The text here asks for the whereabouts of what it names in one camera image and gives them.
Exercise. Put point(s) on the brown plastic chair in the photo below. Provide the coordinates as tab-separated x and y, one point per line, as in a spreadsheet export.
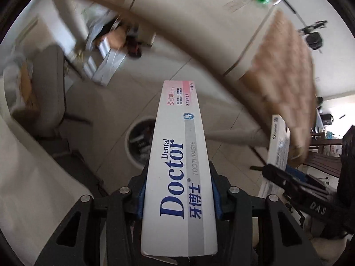
324	160

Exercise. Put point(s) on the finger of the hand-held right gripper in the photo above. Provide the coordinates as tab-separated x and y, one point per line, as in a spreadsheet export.
283	181
299	173

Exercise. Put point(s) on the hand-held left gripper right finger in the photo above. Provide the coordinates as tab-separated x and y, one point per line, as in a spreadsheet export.
219	210

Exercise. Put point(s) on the grey padded seat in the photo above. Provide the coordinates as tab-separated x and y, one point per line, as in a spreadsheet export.
50	88

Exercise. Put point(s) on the cardboard box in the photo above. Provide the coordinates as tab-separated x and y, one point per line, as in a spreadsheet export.
116	38

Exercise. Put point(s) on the blue white medicine box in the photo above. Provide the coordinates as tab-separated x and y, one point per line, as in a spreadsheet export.
278	144

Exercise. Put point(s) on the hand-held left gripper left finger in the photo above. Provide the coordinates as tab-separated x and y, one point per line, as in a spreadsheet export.
141	199

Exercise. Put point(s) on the person's right forearm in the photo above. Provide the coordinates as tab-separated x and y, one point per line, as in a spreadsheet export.
332	246

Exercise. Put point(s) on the brown checkered tablecloth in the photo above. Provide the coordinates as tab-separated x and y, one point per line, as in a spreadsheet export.
277	74

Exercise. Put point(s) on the white toothpaste box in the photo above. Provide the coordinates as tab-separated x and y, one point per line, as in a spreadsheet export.
177	171

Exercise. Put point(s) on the black metal stand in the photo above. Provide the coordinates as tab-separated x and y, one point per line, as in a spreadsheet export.
314	40

